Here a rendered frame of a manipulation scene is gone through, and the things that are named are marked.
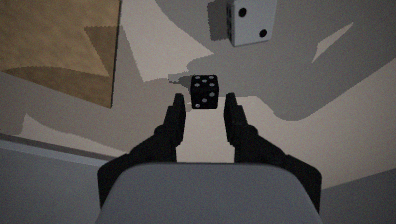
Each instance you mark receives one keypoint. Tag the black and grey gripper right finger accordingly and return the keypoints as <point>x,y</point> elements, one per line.
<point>249,146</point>

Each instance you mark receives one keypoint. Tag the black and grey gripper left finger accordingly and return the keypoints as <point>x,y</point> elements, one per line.
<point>166,138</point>

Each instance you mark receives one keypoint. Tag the brown mat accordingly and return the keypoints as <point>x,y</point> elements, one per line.
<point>66,45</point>

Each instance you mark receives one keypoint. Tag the black die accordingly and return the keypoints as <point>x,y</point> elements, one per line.
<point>204,91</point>

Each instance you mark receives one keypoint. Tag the white die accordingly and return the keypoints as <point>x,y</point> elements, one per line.
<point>250,21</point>

